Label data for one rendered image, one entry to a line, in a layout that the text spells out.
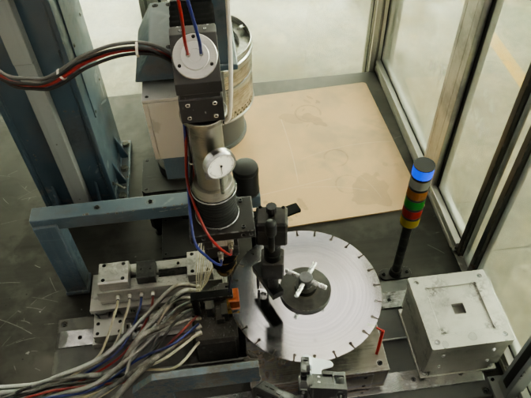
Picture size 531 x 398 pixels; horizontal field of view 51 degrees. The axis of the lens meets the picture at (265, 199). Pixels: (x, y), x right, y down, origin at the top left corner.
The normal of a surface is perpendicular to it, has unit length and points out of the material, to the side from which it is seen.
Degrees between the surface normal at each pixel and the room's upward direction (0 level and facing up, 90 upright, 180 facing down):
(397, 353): 0
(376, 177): 0
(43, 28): 90
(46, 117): 90
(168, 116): 90
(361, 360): 0
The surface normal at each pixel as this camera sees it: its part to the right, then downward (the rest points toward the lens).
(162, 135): 0.12, 0.74
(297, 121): -0.03, -0.66
